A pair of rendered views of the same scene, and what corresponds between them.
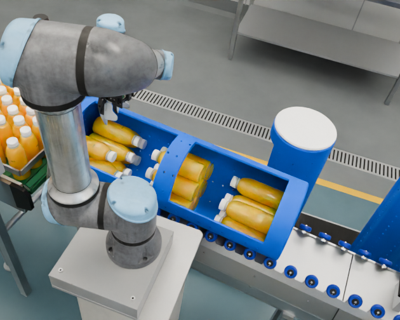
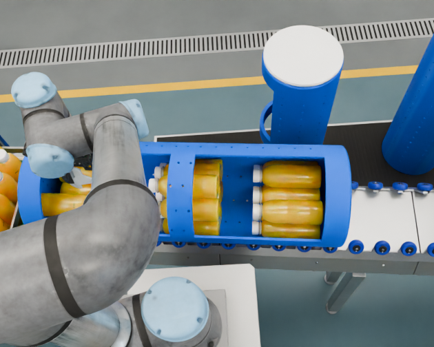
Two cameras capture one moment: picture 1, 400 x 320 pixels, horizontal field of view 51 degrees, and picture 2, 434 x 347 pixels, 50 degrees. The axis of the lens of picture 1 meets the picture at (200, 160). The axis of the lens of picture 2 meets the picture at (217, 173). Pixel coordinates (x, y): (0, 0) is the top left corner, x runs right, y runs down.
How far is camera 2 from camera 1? 0.40 m
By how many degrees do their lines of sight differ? 16
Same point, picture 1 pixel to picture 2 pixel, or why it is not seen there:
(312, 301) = (387, 264)
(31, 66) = (0, 333)
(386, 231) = (424, 123)
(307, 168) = (322, 102)
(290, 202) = (337, 188)
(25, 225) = not seen: hidden behind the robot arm
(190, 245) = (246, 288)
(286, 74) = not seen: outside the picture
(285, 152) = (291, 96)
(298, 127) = (295, 59)
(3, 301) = not seen: outside the picture
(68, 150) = (85, 335)
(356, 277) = (425, 217)
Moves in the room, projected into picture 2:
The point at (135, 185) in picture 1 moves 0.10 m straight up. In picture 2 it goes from (171, 292) to (162, 277)
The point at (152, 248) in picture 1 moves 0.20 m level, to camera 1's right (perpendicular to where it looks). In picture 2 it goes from (215, 332) to (304, 306)
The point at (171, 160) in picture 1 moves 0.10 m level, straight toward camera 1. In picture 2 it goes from (179, 194) to (191, 228)
